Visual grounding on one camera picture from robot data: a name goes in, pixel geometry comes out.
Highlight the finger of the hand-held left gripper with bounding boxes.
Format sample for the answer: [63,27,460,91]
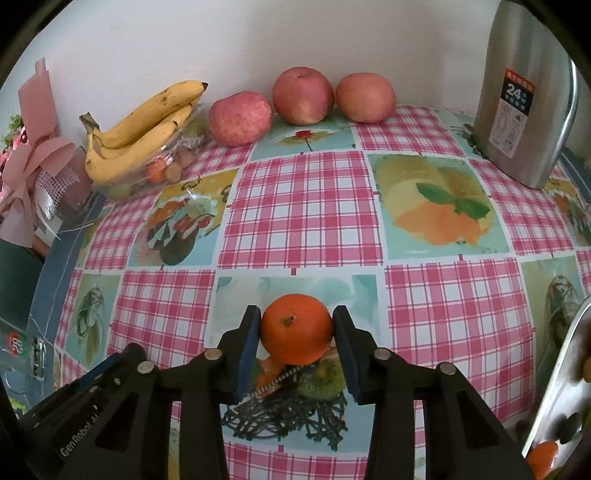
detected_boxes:
[69,344,146,402]

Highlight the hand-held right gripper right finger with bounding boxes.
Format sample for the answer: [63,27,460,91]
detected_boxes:
[332,305,527,480]

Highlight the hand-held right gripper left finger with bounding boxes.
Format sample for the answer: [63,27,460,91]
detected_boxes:
[76,305,263,480]

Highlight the orange tangerine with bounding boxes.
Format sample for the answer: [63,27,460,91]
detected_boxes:
[260,294,334,365]
[526,440,559,480]

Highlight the stainless steel basin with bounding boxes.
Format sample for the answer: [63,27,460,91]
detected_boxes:
[521,295,591,480]

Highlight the small metal object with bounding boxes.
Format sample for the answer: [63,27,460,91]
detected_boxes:
[31,339,47,381]

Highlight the glass mug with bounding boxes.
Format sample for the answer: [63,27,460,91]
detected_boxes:
[0,330,49,407]

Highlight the pink checked tablecloth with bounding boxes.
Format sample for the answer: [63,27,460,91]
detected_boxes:
[55,105,591,480]

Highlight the pink flower bouquet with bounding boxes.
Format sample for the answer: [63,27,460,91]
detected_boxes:
[0,58,95,250]

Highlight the yellow banana bunch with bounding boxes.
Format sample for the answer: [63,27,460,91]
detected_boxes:
[79,80,208,184]

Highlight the clear plastic fruit container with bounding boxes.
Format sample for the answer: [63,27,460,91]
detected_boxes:
[92,104,211,201]

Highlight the red apple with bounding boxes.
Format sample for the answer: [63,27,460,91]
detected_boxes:
[335,72,397,123]
[271,67,335,126]
[208,91,273,147]

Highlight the stainless steel thermos jug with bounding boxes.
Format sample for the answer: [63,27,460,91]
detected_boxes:
[473,0,580,190]

